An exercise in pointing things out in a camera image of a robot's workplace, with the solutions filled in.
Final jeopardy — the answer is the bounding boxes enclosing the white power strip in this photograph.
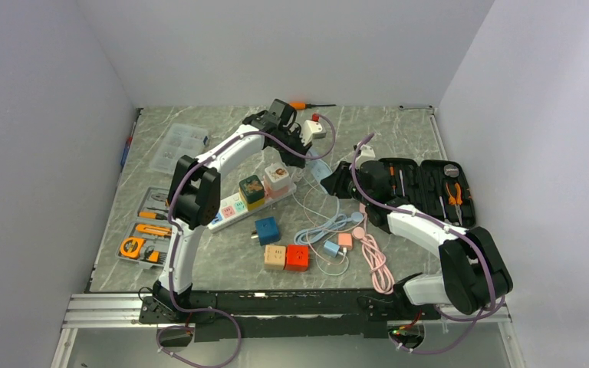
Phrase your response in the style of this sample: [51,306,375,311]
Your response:
[207,180,297,232]

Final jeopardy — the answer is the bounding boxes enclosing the light blue power strip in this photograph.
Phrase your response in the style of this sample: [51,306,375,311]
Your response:
[306,159,333,184]

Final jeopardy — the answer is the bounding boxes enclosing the pink cable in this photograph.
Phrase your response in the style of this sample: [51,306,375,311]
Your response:
[356,202,395,296]

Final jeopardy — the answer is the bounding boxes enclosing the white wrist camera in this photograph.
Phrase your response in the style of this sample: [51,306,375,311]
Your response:
[301,113,326,146]
[356,145,376,160]

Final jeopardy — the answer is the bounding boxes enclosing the small light blue plug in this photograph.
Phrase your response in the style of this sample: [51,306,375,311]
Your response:
[350,212,364,224]

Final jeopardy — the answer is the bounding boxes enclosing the dark green cube charger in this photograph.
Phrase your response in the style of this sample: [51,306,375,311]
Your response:
[239,175,265,202]

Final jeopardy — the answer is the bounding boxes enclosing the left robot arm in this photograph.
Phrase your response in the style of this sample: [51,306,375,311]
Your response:
[153,99,308,322]

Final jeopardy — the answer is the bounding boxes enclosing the grey open tool case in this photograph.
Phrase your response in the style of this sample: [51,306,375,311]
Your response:
[115,186,172,269]

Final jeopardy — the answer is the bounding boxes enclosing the red cube adapter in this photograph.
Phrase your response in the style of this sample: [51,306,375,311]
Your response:
[284,245,309,272]

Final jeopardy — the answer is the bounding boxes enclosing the blue cube charger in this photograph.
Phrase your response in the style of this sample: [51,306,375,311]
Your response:
[251,217,281,245]

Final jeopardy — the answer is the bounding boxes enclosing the yellow cube adapter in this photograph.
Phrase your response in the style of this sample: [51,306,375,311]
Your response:
[241,198,265,212]

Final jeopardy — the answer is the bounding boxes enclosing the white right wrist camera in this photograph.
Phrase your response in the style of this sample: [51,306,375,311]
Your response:
[356,145,376,160]

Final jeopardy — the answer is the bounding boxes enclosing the pink round plug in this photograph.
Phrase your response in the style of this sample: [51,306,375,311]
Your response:
[352,227,367,241]

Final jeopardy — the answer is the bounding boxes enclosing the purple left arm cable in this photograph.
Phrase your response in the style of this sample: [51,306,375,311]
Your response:
[156,113,337,368]

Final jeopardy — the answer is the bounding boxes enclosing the light blue coiled cable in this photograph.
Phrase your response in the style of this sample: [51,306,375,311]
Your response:
[293,195,357,248]

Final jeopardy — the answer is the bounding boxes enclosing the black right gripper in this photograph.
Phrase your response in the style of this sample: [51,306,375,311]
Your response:
[321,161,372,206]

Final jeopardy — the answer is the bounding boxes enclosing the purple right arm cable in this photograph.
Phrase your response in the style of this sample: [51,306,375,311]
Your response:
[349,133,508,356]

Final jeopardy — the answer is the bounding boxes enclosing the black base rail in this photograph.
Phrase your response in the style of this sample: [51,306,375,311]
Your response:
[138,288,439,342]

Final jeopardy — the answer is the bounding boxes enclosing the clear plastic screw organizer box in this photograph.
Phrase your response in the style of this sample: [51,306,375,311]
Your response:
[150,123,210,175]

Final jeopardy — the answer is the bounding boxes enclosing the light blue charger plug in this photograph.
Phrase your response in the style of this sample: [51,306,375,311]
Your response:
[322,240,341,258]

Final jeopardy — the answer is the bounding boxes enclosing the peach cube charger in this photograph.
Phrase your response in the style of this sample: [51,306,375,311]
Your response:
[264,245,287,271]

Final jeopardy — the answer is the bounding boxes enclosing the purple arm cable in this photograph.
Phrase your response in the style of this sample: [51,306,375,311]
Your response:
[156,113,337,368]
[349,133,508,356]

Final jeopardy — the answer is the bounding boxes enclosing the orange black utility knife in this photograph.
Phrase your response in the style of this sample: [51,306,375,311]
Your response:
[135,223,172,238]

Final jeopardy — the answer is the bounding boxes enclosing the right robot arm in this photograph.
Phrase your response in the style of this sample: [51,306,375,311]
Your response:
[321,158,513,318]

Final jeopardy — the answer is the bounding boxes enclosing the orange handled screwdriver in case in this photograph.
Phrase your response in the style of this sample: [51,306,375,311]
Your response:
[137,208,168,221]

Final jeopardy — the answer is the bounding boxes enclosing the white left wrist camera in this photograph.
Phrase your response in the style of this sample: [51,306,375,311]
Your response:
[301,113,326,146]

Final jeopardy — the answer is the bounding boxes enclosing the orange screwdriver at back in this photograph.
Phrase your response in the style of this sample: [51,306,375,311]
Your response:
[289,102,336,110]

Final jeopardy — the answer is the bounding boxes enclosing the orange tape measure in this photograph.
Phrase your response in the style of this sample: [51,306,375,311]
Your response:
[119,237,146,260]

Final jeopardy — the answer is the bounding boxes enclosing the blue red pen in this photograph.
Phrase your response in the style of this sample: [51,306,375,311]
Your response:
[120,122,137,169]

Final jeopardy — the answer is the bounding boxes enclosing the long nose orange pliers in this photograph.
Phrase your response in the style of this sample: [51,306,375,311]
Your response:
[445,182,463,225]

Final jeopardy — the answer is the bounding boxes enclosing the small pink plug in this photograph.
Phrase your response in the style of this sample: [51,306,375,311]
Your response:
[337,232,354,251]

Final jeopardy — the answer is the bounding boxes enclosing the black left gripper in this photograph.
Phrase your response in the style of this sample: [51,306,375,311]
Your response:
[271,127,313,169]

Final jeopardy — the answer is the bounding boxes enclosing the black open tool case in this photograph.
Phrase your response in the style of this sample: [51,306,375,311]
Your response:
[379,158,476,228]

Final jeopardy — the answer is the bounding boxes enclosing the white cube charger with picture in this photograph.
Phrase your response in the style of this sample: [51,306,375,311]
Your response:
[264,163,291,192]

